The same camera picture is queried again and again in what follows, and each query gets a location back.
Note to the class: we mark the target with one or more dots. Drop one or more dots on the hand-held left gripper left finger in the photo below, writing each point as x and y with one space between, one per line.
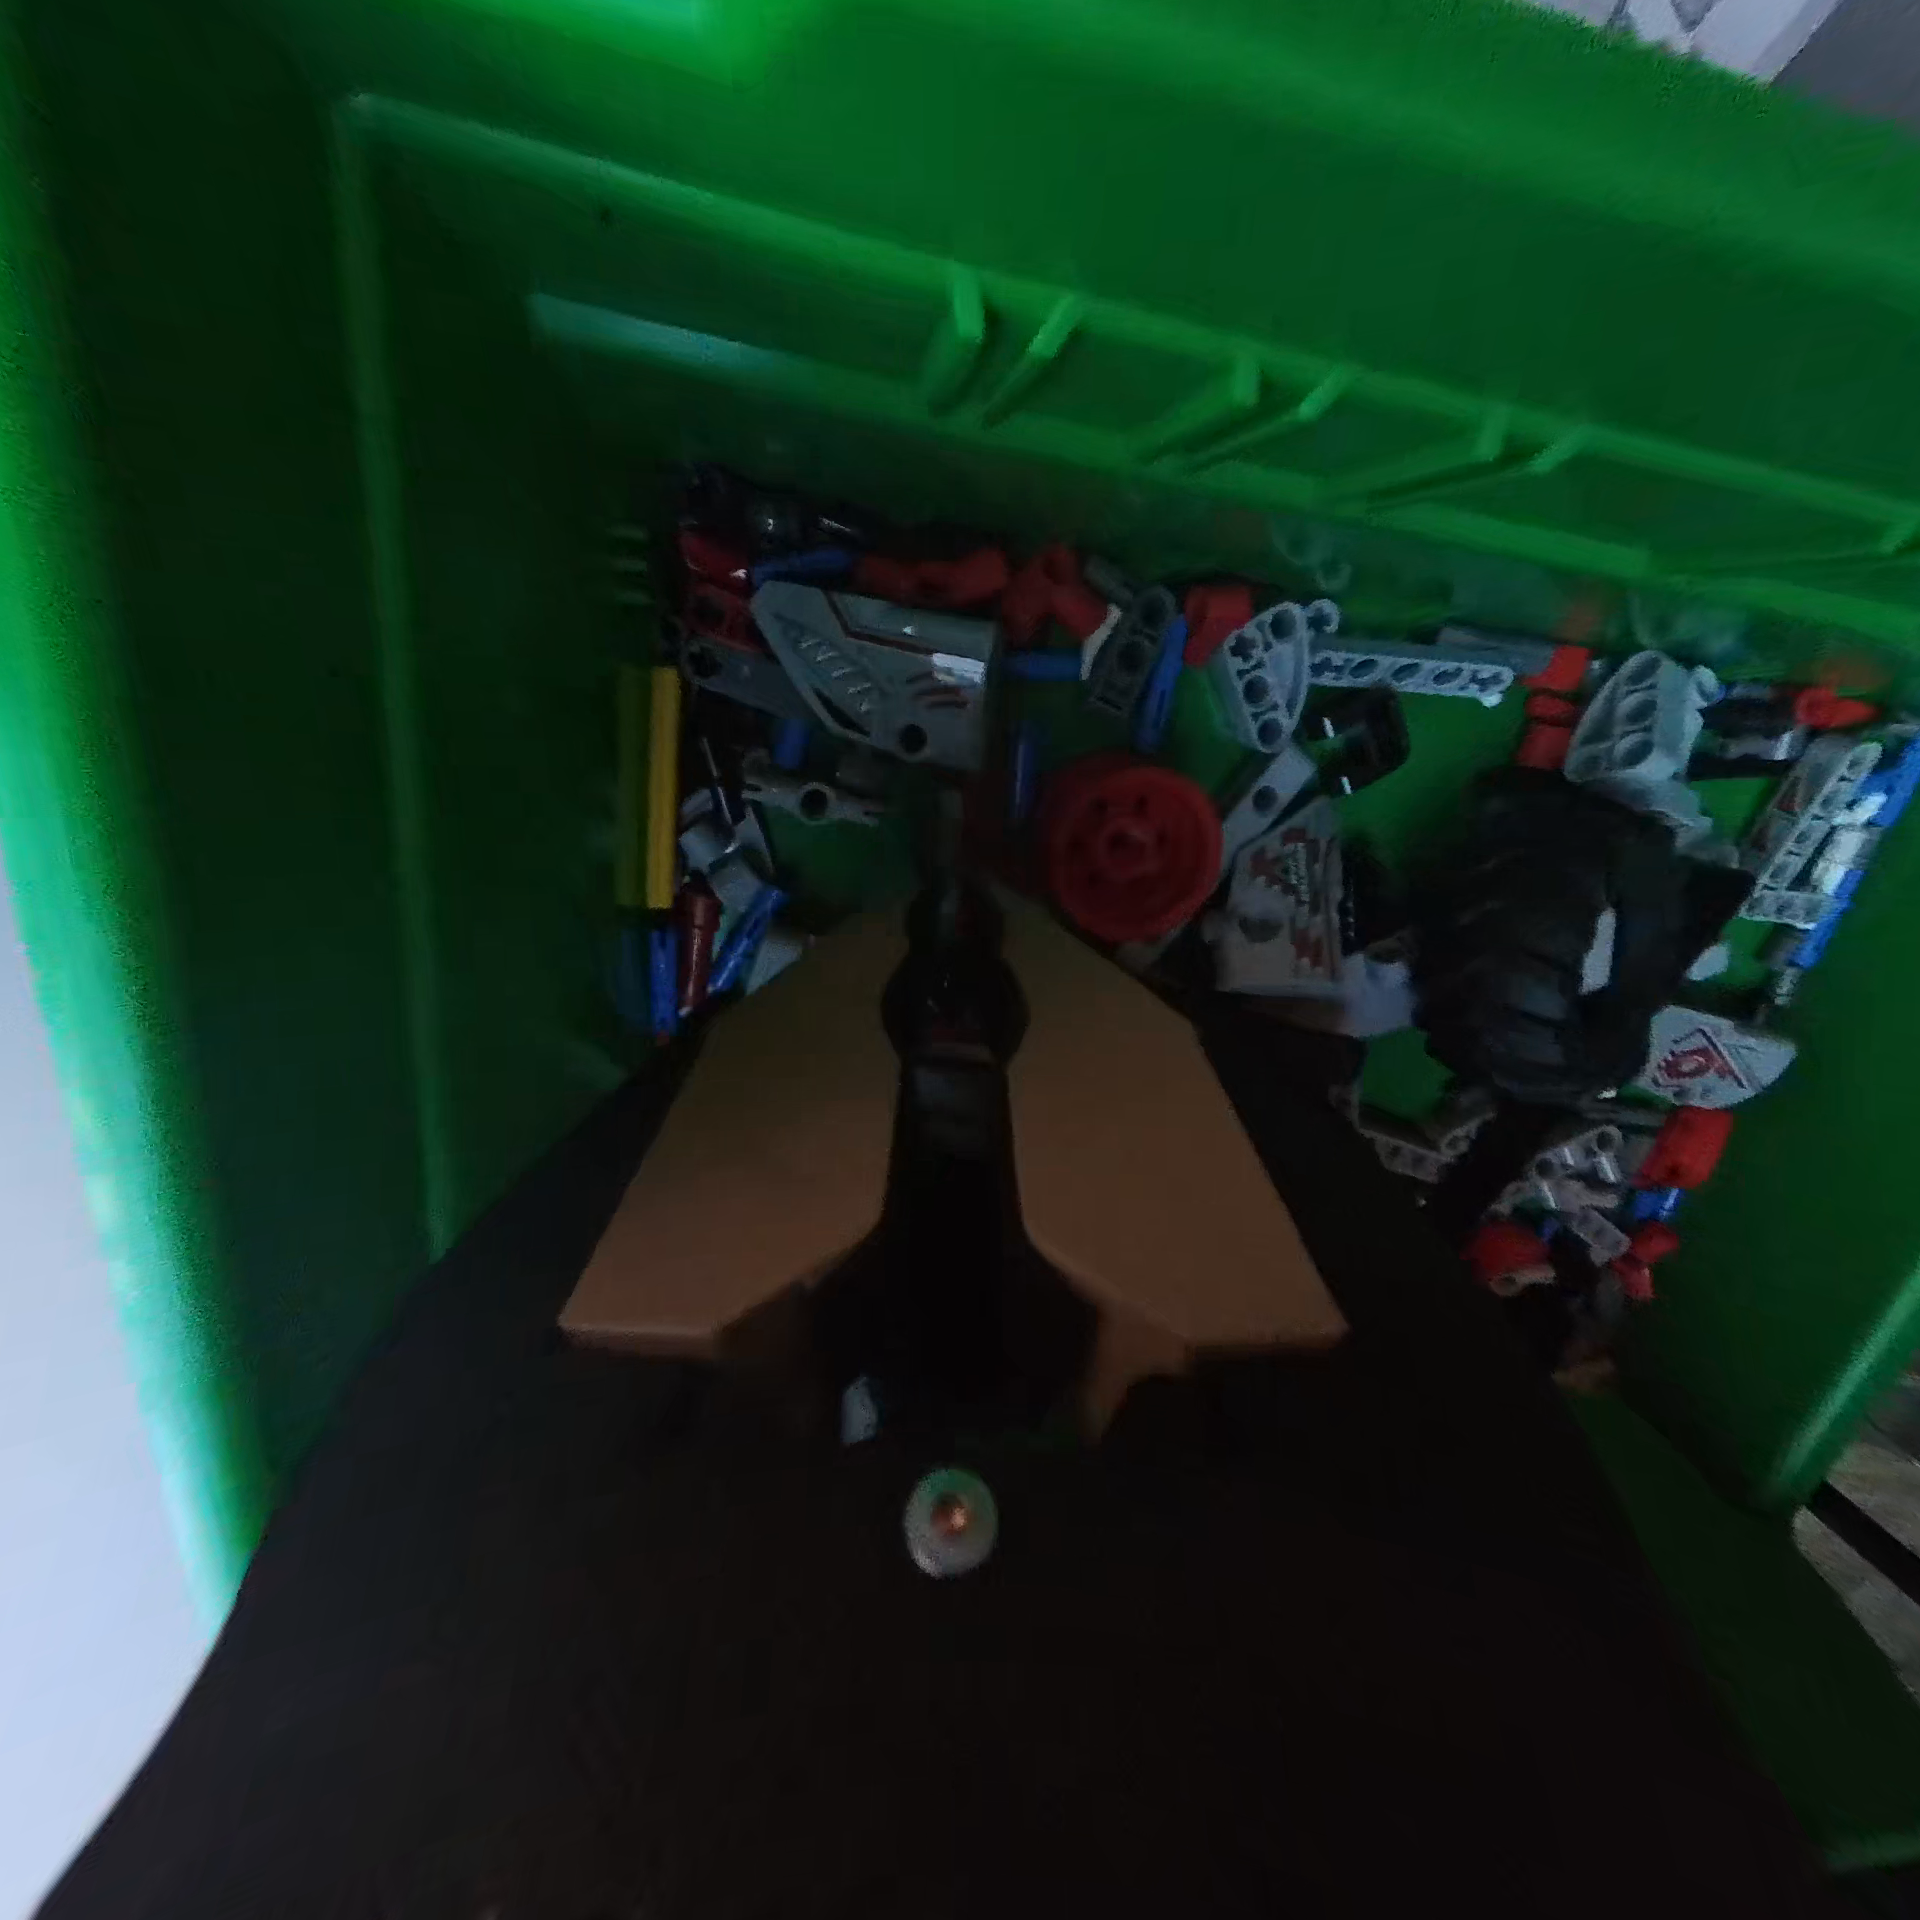
749 1169

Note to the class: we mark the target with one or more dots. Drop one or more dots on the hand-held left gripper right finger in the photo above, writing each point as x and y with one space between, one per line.
1155 1186

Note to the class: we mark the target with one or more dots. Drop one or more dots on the pile of mixed lego pieces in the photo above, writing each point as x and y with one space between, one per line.
1276 674

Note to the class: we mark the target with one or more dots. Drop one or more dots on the green plastic bin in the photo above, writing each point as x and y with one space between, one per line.
1049 181

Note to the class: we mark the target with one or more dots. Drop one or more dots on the red lego wheel hub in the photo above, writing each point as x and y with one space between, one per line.
1124 846

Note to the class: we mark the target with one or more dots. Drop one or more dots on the yellow lego beam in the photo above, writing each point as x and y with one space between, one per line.
661 782

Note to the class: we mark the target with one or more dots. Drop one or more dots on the black lego tire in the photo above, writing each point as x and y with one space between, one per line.
1546 933

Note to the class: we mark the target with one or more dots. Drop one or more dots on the grey printed lego panel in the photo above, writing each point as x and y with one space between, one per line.
870 662

